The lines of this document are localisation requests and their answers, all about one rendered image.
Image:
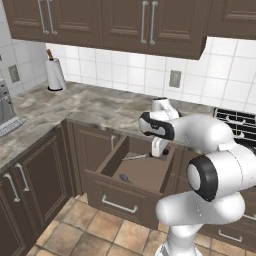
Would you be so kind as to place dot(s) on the black hob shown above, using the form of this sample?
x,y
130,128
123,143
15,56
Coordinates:
x,y
238,125

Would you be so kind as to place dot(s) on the dark grey metal spoon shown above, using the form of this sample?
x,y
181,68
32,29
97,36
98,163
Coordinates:
x,y
124,178

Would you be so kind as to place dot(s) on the white paper towel roll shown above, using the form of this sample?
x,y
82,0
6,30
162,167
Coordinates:
x,y
55,75

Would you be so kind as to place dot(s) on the grey coffee machine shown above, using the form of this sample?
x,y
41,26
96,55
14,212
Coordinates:
x,y
7,113

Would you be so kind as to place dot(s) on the metallic utensil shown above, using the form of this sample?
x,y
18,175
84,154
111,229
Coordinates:
x,y
136,156

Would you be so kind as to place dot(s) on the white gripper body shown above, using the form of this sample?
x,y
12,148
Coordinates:
x,y
157,149

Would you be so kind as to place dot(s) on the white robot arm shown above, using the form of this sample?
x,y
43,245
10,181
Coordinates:
x,y
213,140

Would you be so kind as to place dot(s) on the brown upper cupboard door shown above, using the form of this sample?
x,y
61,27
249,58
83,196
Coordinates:
x,y
121,25
78,21
180,28
233,16
23,20

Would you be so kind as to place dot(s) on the open brown drawer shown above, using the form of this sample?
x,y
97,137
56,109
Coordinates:
x,y
140,186

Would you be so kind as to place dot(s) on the brown lower cupboard door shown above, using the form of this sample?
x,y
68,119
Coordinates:
x,y
46,180
13,226
91,156

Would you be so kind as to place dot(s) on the brown cupboard door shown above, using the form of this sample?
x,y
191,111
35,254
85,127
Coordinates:
x,y
46,180
23,20
121,25
180,28
91,156
233,16
13,226
78,21

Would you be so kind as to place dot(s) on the grey wall outlet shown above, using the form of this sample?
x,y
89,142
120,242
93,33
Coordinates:
x,y
175,79
14,73

